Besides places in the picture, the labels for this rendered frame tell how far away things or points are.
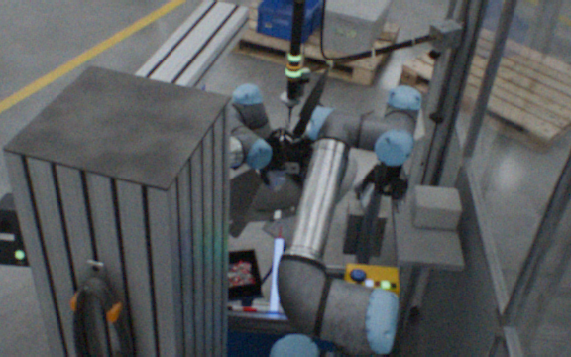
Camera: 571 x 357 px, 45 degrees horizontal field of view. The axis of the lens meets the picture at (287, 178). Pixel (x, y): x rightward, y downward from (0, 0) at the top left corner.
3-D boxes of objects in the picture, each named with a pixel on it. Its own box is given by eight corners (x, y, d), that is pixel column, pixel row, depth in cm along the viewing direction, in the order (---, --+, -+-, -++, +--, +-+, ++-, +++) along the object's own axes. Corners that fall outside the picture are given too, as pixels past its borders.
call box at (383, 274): (392, 289, 223) (398, 266, 216) (394, 313, 215) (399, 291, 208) (342, 285, 223) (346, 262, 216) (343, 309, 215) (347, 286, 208)
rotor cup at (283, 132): (285, 161, 252) (260, 139, 247) (314, 138, 245) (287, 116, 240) (284, 185, 241) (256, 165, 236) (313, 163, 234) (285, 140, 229)
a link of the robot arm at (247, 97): (223, 93, 189) (248, 78, 192) (235, 125, 196) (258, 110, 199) (239, 102, 184) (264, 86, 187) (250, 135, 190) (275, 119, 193)
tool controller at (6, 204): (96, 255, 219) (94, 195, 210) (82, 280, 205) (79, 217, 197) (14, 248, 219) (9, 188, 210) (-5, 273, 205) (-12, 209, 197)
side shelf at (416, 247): (449, 205, 279) (451, 199, 277) (462, 271, 251) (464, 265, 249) (390, 200, 279) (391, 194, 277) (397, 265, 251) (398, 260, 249)
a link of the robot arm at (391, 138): (355, 161, 147) (363, 133, 155) (407, 172, 145) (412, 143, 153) (360, 131, 142) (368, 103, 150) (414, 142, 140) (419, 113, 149)
